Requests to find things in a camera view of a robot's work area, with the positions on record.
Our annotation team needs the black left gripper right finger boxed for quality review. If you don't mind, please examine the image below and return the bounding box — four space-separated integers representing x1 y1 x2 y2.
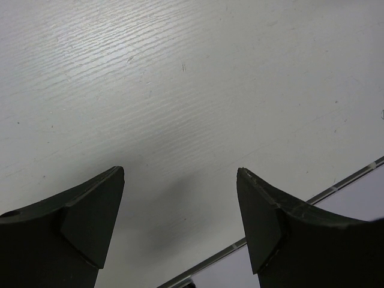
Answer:
236 168 383 287

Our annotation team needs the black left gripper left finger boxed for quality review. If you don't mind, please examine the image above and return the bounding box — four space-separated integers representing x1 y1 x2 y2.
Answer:
1 166 125 287

